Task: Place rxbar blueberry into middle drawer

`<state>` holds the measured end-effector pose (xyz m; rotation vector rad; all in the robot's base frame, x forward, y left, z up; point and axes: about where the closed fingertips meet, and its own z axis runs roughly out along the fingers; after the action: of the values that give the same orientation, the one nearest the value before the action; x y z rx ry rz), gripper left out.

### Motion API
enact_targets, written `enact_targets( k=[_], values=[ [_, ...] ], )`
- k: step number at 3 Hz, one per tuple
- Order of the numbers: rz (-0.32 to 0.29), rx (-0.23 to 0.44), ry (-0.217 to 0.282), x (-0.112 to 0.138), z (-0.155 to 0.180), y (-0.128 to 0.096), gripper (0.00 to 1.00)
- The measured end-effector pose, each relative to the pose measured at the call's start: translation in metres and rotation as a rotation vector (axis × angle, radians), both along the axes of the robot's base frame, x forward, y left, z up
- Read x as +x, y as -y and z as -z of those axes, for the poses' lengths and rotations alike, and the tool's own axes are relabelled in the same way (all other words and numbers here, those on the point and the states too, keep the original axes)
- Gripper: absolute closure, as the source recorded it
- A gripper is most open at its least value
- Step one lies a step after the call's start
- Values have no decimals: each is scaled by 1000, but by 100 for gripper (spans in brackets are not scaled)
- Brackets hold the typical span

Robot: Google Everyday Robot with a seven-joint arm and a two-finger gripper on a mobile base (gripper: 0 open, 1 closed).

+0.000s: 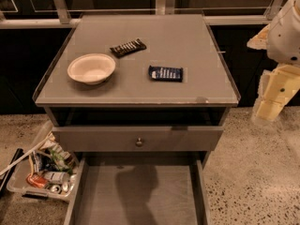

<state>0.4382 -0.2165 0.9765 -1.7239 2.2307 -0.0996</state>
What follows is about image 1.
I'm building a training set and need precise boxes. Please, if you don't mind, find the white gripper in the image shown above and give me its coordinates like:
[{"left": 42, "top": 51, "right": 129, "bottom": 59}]
[{"left": 247, "top": 22, "right": 300, "bottom": 122}]

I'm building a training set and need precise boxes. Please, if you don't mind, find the blue rxbar blueberry bar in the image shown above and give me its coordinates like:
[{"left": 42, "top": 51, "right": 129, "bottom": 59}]
[{"left": 148, "top": 66, "right": 183, "bottom": 82}]

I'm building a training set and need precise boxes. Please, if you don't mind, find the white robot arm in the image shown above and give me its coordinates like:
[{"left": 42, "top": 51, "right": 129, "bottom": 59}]
[{"left": 247, "top": 0, "right": 300, "bottom": 122}]

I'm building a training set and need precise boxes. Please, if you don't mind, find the grey drawer cabinet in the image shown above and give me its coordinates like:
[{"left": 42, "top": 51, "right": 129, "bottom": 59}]
[{"left": 34, "top": 15, "right": 240, "bottom": 161}]

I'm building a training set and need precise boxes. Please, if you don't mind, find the round metal drawer knob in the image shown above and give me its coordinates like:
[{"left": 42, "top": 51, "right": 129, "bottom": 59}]
[{"left": 136, "top": 138, "right": 143, "bottom": 147}]

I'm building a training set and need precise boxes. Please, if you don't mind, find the grey top drawer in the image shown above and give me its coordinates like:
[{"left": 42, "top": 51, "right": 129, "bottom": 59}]
[{"left": 52, "top": 126, "right": 223, "bottom": 152}]

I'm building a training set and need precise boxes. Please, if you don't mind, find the open grey middle drawer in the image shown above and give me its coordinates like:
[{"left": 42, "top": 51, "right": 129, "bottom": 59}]
[{"left": 64, "top": 154, "right": 213, "bottom": 225}]

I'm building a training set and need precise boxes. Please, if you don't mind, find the dark brown snack bar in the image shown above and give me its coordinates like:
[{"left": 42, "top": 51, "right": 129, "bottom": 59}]
[{"left": 110, "top": 38, "right": 146, "bottom": 58}]

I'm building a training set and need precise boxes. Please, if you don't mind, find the white paper bowl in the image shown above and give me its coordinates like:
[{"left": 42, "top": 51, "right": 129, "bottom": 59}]
[{"left": 67, "top": 53, "right": 116, "bottom": 85}]

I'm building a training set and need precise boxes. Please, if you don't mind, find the green snack bag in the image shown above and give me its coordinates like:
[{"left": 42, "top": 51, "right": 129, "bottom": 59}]
[{"left": 51, "top": 150, "right": 74, "bottom": 174}]

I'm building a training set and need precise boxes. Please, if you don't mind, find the white pole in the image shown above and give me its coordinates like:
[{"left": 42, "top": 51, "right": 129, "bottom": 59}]
[{"left": 0, "top": 138, "right": 48, "bottom": 176}]

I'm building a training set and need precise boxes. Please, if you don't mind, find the silver soda can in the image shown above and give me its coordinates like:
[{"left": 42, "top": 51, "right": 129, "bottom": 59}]
[{"left": 43, "top": 172, "right": 69, "bottom": 185}]

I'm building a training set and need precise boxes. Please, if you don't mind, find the clear plastic storage bin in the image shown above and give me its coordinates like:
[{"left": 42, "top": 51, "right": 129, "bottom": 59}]
[{"left": 7, "top": 122, "right": 79, "bottom": 201}]

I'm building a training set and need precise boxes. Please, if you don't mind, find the red soda can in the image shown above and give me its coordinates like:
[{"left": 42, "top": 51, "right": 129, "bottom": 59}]
[{"left": 26, "top": 173, "right": 49, "bottom": 188}]

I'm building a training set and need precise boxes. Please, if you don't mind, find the black flat bin lid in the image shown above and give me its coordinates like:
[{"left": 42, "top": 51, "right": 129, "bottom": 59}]
[{"left": 0, "top": 148, "right": 23, "bottom": 198}]

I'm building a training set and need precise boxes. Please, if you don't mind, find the metal window railing frame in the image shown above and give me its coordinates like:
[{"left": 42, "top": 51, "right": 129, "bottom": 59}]
[{"left": 0, "top": 0, "right": 288, "bottom": 28}]

